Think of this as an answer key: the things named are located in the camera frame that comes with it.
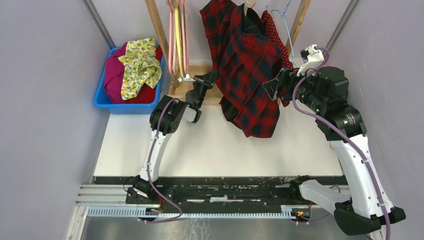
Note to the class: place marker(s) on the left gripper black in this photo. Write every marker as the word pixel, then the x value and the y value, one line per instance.
pixel 207 80

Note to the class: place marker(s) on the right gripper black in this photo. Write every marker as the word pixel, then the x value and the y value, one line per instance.
pixel 285 77

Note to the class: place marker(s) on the red black plaid garment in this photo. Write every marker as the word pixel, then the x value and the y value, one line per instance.
pixel 244 58

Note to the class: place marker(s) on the red polka dot skirt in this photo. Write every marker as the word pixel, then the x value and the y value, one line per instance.
pixel 271 33

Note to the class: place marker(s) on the lemon print garment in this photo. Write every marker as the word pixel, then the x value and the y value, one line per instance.
pixel 141 67

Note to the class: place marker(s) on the light blue wire hanger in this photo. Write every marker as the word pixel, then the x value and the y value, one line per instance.
pixel 283 14

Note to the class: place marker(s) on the wooden hanger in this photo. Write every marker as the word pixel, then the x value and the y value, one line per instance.
pixel 248 4

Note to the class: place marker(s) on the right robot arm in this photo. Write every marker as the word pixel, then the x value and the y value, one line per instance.
pixel 366 210

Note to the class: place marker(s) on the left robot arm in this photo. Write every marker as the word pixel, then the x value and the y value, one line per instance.
pixel 164 121

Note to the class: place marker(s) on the yellow hanger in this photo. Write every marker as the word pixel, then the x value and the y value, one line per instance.
pixel 178 38

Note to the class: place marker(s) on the green hanger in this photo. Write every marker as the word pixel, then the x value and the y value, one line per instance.
pixel 179 16

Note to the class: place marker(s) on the pink hanger right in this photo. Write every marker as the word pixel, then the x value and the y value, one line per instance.
pixel 185 36

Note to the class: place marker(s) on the pink hanger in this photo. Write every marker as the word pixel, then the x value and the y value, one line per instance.
pixel 171 59
pixel 185 36

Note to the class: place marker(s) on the pink hanger left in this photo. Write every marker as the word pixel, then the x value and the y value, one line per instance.
pixel 171 59

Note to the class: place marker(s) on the magenta garment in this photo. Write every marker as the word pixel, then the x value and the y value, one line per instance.
pixel 113 75

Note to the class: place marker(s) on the blue plastic bin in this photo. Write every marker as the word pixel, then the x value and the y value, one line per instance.
pixel 102 101

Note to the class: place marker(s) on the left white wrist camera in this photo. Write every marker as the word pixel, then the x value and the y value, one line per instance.
pixel 186 78

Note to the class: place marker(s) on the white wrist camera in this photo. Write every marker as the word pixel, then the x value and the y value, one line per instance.
pixel 314 57
pixel 186 78

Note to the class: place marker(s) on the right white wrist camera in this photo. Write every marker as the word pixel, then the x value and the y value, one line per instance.
pixel 314 57

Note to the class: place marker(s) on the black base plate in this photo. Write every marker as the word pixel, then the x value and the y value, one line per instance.
pixel 213 195

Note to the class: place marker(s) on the white cable duct strip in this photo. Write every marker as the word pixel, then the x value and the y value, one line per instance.
pixel 143 212

